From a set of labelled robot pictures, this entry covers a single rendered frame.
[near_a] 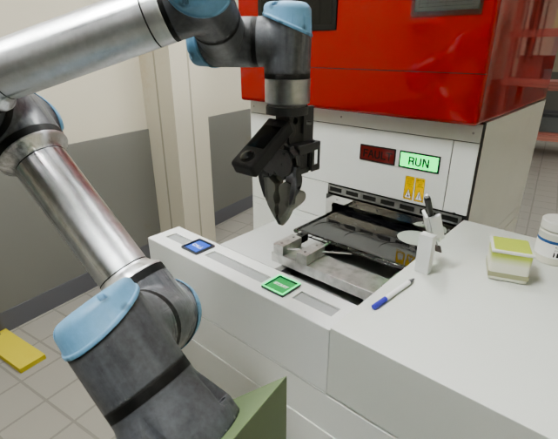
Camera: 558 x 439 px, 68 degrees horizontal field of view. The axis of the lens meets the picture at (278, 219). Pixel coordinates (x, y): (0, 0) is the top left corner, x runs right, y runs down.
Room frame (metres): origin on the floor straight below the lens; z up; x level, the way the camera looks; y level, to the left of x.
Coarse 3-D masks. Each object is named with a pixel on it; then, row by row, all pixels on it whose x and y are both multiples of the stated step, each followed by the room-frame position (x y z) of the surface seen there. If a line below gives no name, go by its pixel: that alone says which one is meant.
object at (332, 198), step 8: (328, 192) 1.33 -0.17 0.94; (328, 200) 1.32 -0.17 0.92; (336, 200) 1.30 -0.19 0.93; (344, 200) 1.28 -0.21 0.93; (352, 200) 1.26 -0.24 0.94; (360, 200) 1.25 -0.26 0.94; (328, 208) 1.32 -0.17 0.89; (360, 208) 1.23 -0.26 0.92; (368, 208) 1.22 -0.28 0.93; (376, 208) 1.20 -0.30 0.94; (384, 208) 1.18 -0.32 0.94; (392, 216) 1.16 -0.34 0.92; (400, 216) 1.14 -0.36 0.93; (408, 216) 1.13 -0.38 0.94; (416, 216) 1.12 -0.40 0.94; (416, 224) 1.11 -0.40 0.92; (424, 224) 1.09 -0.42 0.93; (448, 224) 1.06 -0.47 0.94; (448, 232) 1.05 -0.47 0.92
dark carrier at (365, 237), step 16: (352, 208) 1.29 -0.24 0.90; (320, 224) 1.16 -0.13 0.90; (336, 224) 1.16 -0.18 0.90; (352, 224) 1.16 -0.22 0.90; (368, 224) 1.16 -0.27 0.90; (384, 224) 1.16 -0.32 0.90; (400, 224) 1.16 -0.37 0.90; (336, 240) 1.04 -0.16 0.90; (352, 240) 1.04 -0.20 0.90; (368, 240) 1.04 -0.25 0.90; (384, 240) 1.04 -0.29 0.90; (400, 240) 1.04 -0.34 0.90; (384, 256) 0.95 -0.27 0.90; (400, 256) 0.95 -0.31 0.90
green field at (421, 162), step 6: (402, 156) 1.16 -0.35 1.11; (408, 156) 1.15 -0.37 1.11; (414, 156) 1.14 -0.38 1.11; (420, 156) 1.13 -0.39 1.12; (426, 156) 1.12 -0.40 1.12; (402, 162) 1.16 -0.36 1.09; (408, 162) 1.15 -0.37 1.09; (414, 162) 1.14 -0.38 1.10; (420, 162) 1.13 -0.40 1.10; (426, 162) 1.12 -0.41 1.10; (432, 162) 1.11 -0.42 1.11; (438, 162) 1.09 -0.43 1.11; (420, 168) 1.13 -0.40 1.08; (426, 168) 1.12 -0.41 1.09; (432, 168) 1.10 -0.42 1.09
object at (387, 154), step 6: (366, 150) 1.24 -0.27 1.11; (372, 150) 1.23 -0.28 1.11; (378, 150) 1.22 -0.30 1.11; (384, 150) 1.20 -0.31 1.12; (390, 150) 1.19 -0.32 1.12; (360, 156) 1.25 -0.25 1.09; (366, 156) 1.24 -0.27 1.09; (372, 156) 1.23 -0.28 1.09; (378, 156) 1.21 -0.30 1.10; (384, 156) 1.20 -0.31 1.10; (390, 156) 1.19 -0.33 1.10; (384, 162) 1.20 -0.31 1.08; (390, 162) 1.19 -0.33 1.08
